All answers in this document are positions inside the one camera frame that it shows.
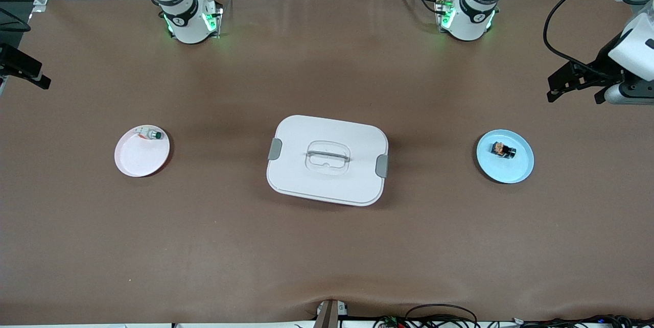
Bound orange and black push-button switch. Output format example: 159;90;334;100
492;142;517;160

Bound clear box lid handle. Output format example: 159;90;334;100
306;140;351;173

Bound light blue round plate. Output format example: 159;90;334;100
476;129;535;184

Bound black tangled cable bundle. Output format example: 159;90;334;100
511;314;654;328

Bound white lidded storage box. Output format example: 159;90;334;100
266;115;389;207

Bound pink round plate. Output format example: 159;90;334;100
114;125;171;178

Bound black looped cable bundle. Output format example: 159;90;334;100
373;304;481;328

